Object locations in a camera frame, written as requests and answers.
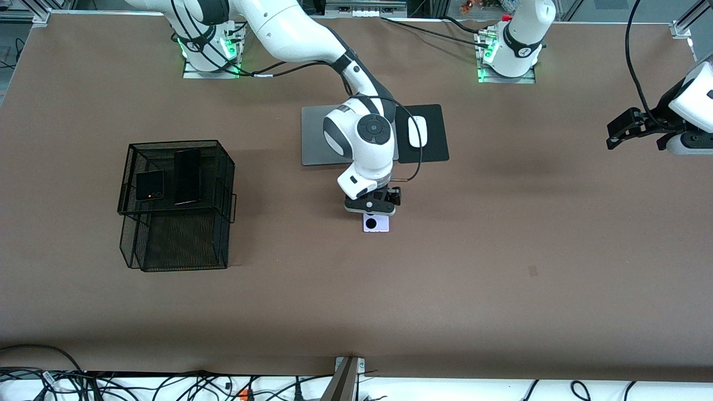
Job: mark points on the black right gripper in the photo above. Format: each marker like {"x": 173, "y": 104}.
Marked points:
{"x": 388, "y": 196}

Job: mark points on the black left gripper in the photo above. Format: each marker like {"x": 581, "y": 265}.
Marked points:
{"x": 655, "y": 121}

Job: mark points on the white computer mouse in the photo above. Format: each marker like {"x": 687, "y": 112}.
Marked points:
{"x": 416, "y": 133}

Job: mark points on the aluminium frame profile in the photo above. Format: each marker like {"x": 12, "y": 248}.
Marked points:
{"x": 42, "y": 18}
{"x": 682, "y": 28}

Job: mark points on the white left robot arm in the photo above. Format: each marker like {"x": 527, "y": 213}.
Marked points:
{"x": 696, "y": 94}

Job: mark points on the tall black smartphone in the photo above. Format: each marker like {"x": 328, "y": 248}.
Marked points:
{"x": 188, "y": 178}

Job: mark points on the small black flip phone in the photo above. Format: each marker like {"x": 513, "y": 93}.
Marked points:
{"x": 149, "y": 184}

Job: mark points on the lavender flip phone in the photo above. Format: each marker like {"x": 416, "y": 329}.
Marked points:
{"x": 381, "y": 224}

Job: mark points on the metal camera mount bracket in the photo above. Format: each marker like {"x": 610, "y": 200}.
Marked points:
{"x": 345, "y": 379}

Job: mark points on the white power strip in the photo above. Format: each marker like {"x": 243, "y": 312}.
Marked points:
{"x": 365, "y": 12}

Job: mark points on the silver laptop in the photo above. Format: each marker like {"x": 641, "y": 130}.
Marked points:
{"x": 312, "y": 133}

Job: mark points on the small orange figurine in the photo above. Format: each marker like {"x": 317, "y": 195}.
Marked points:
{"x": 467, "y": 6}

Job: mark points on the black mouse pad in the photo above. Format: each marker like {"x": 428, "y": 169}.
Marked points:
{"x": 437, "y": 150}

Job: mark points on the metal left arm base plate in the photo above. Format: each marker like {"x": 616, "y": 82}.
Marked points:
{"x": 507, "y": 80}

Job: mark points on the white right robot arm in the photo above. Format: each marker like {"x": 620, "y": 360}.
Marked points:
{"x": 289, "y": 28}

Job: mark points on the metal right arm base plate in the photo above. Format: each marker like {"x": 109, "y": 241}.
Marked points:
{"x": 211, "y": 74}

